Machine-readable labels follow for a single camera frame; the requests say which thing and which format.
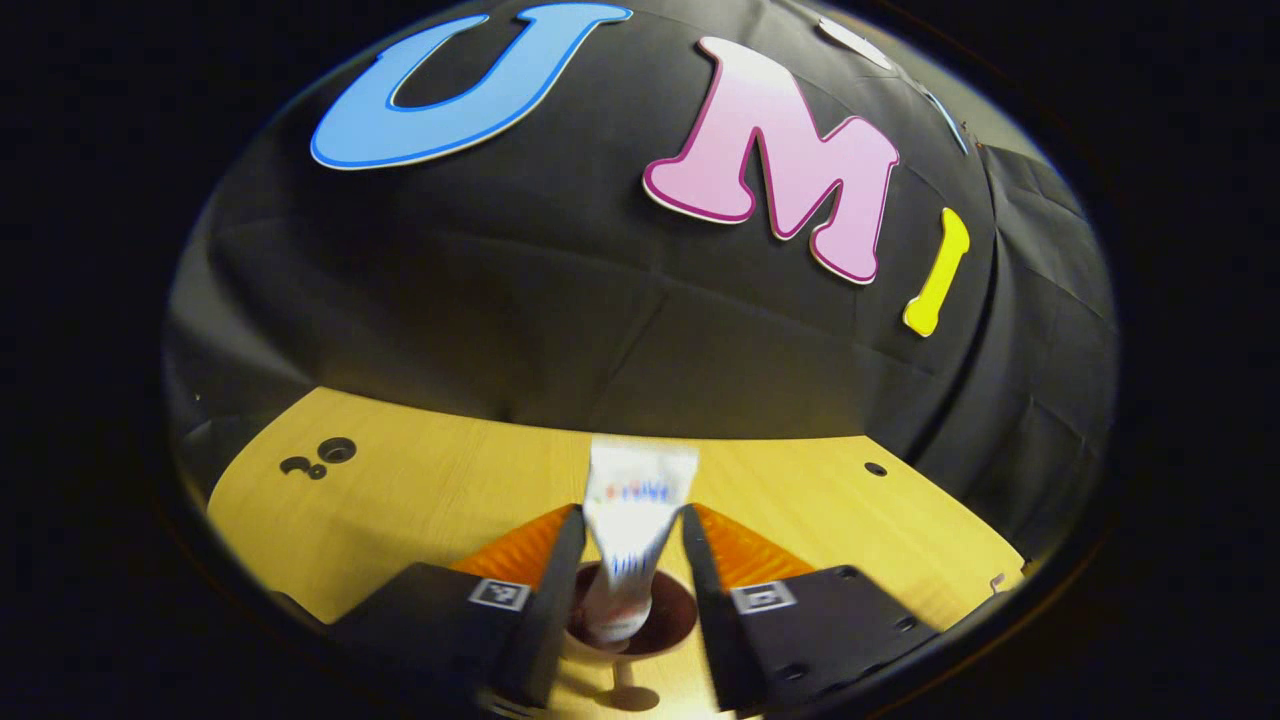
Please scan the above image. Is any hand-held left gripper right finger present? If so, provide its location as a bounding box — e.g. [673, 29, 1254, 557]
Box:
[680, 503, 941, 713]

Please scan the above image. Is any beige cup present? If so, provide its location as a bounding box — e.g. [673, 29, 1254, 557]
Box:
[555, 560, 701, 713]

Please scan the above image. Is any white toothpaste tube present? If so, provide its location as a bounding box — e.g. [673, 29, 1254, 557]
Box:
[582, 437, 699, 643]

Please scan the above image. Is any wooden desktop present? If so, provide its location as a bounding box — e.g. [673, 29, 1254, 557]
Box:
[207, 387, 1026, 716]

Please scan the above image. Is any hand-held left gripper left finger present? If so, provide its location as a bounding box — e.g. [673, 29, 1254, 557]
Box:
[330, 505, 586, 706]

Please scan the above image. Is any black backdrop cloth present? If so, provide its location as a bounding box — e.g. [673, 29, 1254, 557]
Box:
[165, 0, 1119, 561]

